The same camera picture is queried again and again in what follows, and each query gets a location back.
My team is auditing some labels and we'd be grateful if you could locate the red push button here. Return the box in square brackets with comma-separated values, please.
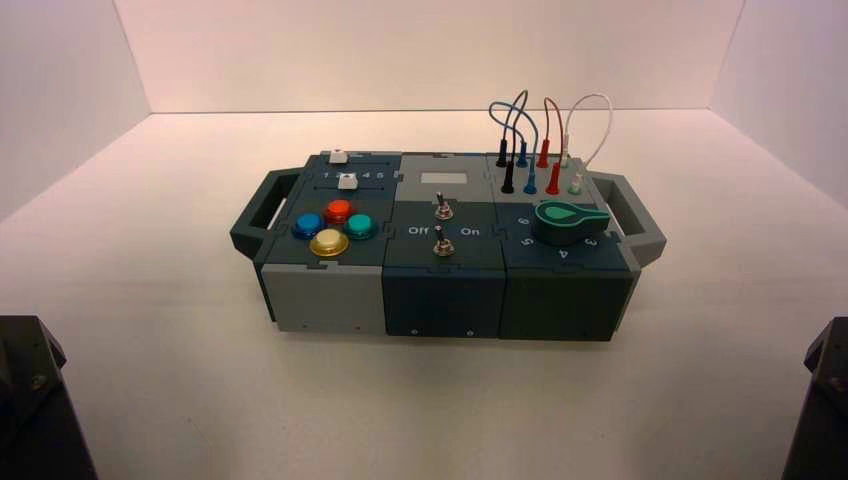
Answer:
[323, 199, 357, 227]

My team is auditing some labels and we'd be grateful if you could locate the green push button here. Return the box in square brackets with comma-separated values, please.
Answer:
[343, 213, 380, 241]

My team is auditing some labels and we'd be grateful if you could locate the yellow push button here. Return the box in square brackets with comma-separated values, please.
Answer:
[309, 228, 350, 258]

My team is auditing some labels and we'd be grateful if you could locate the blue push button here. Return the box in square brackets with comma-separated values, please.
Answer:
[291, 212, 327, 241]

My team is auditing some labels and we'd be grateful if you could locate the grey and teal task box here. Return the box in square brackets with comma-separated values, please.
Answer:
[229, 149, 668, 343]

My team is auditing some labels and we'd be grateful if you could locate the green rotary knob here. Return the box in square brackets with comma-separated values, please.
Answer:
[533, 201, 611, 247]

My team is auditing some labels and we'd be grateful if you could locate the black jumper cable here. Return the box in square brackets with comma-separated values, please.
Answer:
[495, 89, 531, 195]

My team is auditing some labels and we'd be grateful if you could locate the blue jumper cable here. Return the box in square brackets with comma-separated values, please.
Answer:
[488, 101, 539, 196]

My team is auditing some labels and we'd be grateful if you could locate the red jumper cable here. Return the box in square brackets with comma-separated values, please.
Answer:
[536, 97, 566, 196]

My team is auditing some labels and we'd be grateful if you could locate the white jumper cable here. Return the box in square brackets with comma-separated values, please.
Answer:
[559, 93, 614, 197]

